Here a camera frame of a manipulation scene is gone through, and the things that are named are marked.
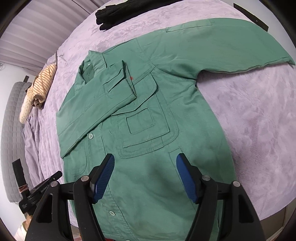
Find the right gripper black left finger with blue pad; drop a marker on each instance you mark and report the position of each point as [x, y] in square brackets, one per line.
[51, 218]

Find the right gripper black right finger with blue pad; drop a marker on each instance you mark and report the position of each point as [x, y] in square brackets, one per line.
[222, 204]

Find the green work jacket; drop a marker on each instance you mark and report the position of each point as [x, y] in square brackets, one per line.
[138, 101]

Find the beige striped folded garment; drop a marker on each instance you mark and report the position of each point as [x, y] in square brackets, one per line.
[36, 94]

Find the lilac bed cover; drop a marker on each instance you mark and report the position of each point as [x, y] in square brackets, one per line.
[256, 109]

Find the lilac pleated curtain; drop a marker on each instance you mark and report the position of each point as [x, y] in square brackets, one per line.
[40, 28]

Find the black folded garment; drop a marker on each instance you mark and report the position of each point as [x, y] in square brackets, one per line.
[115, 14]

